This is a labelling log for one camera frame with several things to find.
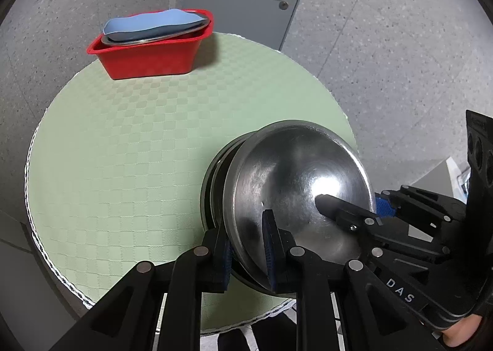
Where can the blue plate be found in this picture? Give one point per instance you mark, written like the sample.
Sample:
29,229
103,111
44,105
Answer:
154,23

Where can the person's right hand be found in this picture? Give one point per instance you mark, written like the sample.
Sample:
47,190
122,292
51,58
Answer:
460,333

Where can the green checkered table mat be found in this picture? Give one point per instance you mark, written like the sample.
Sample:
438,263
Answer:
115,162

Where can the large steel bowl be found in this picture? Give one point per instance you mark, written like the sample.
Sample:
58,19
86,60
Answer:
292,166

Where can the door lock cylinder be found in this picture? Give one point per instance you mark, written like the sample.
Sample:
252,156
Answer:
284,5

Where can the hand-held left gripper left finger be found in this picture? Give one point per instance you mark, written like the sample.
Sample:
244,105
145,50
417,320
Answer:
227,258

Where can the white counter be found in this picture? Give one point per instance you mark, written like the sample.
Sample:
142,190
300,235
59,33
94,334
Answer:
439,177

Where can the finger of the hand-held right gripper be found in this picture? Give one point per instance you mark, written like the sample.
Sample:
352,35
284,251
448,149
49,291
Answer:
339,212
385,207

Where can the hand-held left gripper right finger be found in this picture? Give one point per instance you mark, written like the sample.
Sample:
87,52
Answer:
269,254

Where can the red plastic basin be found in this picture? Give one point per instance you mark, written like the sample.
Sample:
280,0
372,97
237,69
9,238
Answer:
154,60

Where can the fluted steel bowl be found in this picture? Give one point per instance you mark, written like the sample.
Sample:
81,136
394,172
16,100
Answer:
215,181

